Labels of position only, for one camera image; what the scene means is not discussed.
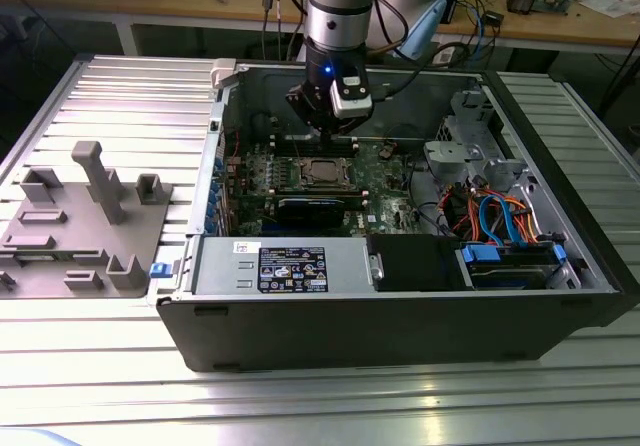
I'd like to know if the CPU with silver top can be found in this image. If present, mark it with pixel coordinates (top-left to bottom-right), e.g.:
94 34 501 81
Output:
310 162 342 182

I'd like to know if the metal socket cover frame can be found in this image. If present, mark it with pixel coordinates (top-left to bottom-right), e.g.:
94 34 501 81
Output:
302 158 350 186

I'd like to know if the CPU socket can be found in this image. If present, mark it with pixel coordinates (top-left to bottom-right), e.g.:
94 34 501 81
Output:
298 157 352 187

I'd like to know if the black disk bay cover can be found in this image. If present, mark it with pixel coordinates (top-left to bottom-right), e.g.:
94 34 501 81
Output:
366 234 474 293

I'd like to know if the green motherboard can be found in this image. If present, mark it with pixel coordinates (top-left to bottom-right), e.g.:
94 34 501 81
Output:
223 135 429 240

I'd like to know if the black graphics card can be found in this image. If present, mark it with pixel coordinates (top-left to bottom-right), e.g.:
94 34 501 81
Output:
276 196 347 228

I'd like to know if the silver drive cage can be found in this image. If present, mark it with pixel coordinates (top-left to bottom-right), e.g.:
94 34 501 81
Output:
423 89 539 202

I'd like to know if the grey power supply box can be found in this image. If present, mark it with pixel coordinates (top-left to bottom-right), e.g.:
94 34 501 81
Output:
192 235 374 297

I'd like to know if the wooden workbench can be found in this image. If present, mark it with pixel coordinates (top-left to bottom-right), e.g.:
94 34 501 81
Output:
0 0 640 50

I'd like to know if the black PC case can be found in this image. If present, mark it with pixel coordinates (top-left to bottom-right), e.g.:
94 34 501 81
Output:
155 60 640 375

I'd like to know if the hard disk in blue carrier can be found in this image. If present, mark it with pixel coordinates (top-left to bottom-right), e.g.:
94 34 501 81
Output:
457 242 569 291

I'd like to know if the grey parts rack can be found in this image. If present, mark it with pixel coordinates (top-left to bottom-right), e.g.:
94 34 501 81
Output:
0 140 174 300

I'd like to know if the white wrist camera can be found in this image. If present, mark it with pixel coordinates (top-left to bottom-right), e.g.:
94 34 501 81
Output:
328 75 375 120

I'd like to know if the black camera cable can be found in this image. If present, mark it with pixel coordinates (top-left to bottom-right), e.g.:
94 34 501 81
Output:
372 63 431 103

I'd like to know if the pale grey case handle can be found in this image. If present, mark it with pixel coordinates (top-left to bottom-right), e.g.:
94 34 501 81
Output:
209 59 242 90

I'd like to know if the black round cable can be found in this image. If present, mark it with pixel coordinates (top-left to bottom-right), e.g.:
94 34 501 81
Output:
407 163 454 235

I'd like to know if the blue network cable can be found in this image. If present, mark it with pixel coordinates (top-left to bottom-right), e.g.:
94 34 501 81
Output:
472 8 494 65

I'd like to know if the blue flat data cable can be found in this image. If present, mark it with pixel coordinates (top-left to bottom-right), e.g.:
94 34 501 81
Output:
477 193 506 247

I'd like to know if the orange red wire bundle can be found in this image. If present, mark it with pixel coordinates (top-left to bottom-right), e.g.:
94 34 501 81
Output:
502 194 549 245

